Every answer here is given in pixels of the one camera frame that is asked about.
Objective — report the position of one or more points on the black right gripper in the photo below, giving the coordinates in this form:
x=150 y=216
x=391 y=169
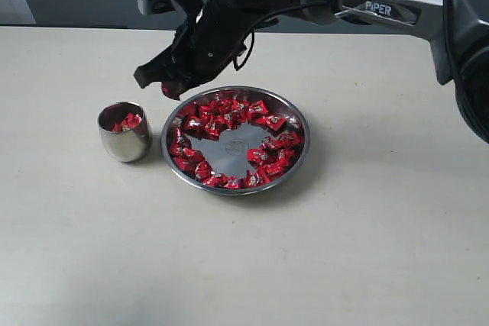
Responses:
x=201 y=49

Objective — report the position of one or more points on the red candy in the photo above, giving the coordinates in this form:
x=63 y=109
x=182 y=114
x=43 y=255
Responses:
x=171 y=90

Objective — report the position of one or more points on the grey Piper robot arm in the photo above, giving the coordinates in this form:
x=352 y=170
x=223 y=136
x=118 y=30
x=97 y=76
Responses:
x=456 y=30

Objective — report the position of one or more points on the red candies inside cup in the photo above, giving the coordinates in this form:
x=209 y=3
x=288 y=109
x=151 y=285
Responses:
x=131 y=122

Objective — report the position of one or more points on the stainless steel cup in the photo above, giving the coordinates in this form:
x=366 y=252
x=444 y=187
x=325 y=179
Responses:
x=127 y=146

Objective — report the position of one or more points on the stainless steel plate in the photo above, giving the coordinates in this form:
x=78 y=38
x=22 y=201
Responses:
x=237 y=146

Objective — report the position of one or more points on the pile of red wrapped candies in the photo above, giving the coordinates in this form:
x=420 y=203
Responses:
x=214 y=120

